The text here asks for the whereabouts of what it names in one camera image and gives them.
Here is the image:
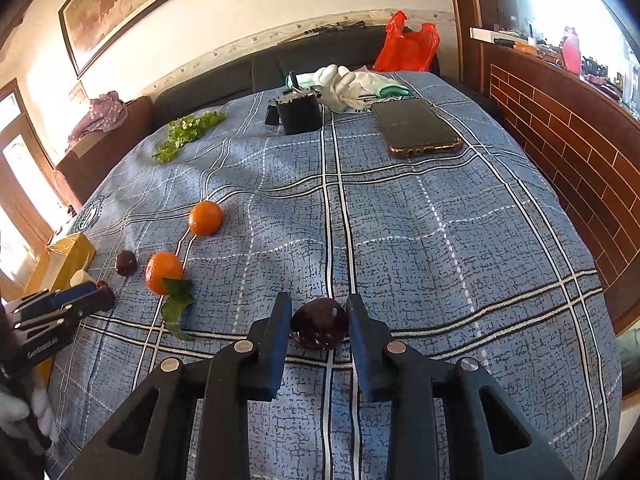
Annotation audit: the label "black smartphone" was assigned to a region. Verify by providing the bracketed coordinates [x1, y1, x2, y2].
[371, 98, 462, 159]

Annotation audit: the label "red plastic bag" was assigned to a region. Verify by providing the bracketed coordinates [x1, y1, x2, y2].
[373, 11, 440, 73]

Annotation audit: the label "green lettuce leaves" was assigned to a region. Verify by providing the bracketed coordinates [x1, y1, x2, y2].
[153, 110, 227, 164]

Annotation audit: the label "orange tangerine with leaf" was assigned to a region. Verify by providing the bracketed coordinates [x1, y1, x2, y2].
[145, 252, 195, 341]

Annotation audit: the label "purple cloth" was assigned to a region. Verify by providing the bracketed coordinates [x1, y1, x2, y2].
[66, 90, 128, 152]

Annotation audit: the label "small black box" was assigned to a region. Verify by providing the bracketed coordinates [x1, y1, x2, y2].
[265, 90, 322, 136]

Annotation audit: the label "yellow cardboard tray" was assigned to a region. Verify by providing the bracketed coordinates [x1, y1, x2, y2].
[22, 231, 98, 391]

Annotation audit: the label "blue plaid tablecloth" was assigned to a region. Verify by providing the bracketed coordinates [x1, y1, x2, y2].
[47, 73, 620, 479]

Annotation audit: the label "brown armchair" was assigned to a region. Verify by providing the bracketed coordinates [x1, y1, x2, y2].
[52, 96, 153, 211]

